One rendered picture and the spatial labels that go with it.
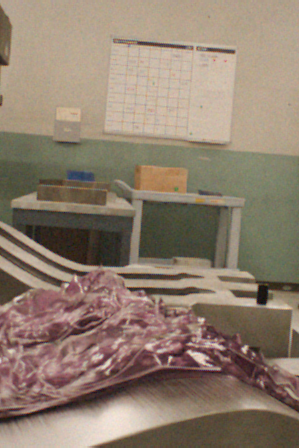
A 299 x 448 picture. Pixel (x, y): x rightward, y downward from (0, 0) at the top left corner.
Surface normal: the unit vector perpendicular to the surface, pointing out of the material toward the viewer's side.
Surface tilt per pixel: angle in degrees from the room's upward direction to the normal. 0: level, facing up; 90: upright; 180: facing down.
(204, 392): 5
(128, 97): 90
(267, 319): 90
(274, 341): 90
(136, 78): 90
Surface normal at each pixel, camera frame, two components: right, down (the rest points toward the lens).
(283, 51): 0.07, 0.06
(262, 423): 0.32, 0.08
